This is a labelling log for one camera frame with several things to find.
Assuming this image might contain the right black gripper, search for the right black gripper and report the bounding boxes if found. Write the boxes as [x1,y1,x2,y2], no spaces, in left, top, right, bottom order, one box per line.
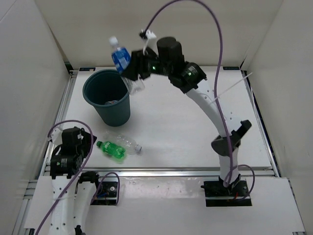
[121,47,172,82]

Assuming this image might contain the blue label plastic bottle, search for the blue label plastic bottle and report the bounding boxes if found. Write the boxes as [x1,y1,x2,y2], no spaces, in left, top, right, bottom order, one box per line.
[109,36,145,95]

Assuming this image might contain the green plastic bottle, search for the green plastic bottle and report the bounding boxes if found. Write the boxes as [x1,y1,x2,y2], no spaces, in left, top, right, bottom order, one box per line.
[96,141,126,164]

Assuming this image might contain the orange label clear bottle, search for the orange label clear bottle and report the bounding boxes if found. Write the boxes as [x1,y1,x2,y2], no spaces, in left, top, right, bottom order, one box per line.
[105,100,119,105]

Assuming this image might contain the clear plastic bottle white cap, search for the clear plastic bottle white cap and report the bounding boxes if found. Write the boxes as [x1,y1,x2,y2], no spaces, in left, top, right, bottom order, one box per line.
[103,131,142,155]

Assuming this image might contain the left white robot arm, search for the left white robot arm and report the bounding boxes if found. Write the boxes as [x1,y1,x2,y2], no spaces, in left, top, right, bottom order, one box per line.
[48,127,103,235]

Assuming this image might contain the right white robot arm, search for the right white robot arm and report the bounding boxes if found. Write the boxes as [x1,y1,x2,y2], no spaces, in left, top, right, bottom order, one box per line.
[122,37,251,196]

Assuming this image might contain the dark green plastic bin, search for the dark green plastic bin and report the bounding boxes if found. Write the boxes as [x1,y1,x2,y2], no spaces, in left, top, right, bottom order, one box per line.
[83,70,131,127]

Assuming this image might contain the white zip tie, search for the white zip tie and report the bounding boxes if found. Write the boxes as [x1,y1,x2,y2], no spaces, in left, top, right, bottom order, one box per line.
[211,72,253,103]

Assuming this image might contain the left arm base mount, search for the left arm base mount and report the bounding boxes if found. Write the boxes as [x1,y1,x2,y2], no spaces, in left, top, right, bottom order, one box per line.
[90,172,120,206]

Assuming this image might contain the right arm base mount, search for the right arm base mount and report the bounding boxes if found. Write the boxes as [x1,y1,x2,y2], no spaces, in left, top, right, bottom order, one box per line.
[201,180,252,207]

